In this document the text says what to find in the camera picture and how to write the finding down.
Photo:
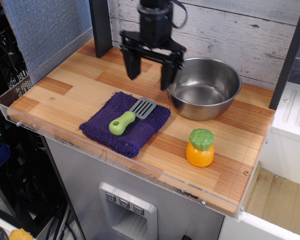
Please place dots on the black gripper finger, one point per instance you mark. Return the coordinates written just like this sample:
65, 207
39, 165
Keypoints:
132, 62
169, 70

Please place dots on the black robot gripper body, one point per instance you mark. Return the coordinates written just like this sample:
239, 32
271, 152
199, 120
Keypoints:
153, 40

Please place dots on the stainless steel bowl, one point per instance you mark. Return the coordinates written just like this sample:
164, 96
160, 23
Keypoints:
204, 88

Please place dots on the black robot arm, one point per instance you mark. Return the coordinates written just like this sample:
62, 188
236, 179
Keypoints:
154, 3

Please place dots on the purple towel cloth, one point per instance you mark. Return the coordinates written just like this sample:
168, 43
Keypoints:
136, 134

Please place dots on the orange toy carrot green top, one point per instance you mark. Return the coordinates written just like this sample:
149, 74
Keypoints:
200, 149

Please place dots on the blue fabric panel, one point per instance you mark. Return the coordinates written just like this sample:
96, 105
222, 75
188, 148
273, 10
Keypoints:
48, 32

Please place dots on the clear acrylic table guard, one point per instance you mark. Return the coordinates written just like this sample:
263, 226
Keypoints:
56, 106

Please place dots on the silver toy fridge cabinet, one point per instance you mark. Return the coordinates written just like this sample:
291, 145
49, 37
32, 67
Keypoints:
81, 175

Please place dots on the grey water dispenser panel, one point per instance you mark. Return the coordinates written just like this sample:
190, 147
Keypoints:
127, 215

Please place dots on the white toy sink unit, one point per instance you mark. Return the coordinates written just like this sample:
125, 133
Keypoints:
272, 204

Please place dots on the yellow object bottom left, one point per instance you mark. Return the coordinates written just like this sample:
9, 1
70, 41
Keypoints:
20, 234

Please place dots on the green handled grey toy spatula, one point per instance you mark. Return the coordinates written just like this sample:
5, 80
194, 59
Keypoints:
141, 109

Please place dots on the dark grey left post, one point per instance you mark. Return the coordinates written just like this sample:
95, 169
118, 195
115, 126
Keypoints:
101, 26

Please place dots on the dark grey post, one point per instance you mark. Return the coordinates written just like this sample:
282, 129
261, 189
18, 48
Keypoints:
101, 26
287, 67

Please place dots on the dark grey right post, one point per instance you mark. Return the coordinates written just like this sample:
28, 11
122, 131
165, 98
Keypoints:
287, 67

